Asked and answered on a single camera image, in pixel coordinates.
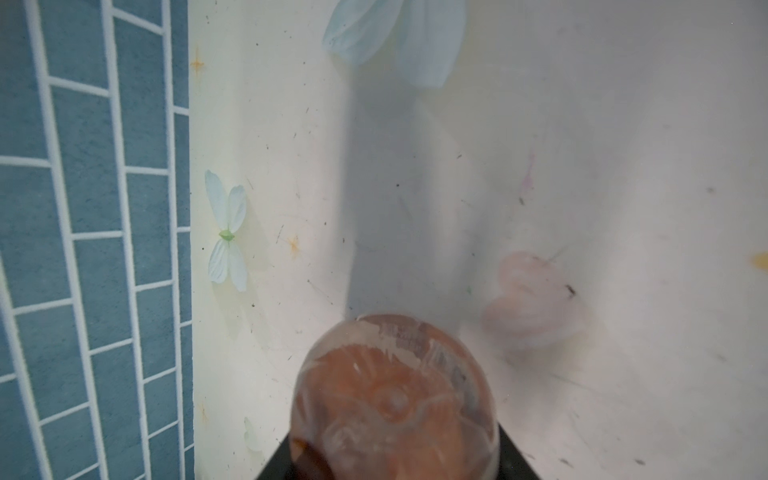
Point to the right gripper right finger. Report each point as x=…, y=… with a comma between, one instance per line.
x=512, y=463

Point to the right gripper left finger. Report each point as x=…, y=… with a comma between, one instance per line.
x=280, y=465

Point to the brown coffee bottle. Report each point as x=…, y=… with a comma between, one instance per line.
x=388, y=396

